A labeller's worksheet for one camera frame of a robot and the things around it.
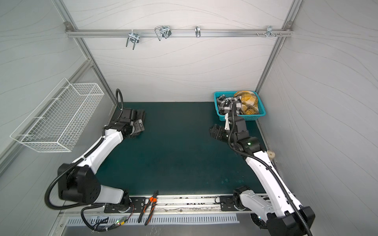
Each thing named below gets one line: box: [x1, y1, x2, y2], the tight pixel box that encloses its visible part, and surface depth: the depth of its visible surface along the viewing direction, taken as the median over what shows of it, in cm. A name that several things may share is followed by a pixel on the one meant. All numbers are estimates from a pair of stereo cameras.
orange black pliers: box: [137, 189, 159, 226], surface depth 74 cm
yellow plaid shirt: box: [234, 90, 260, 116], surface depth 109 cm
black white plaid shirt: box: [216, 94, 242, 116], surface depth 109 cm
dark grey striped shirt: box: [132, 118, 145, 135], surface depth 81 cm
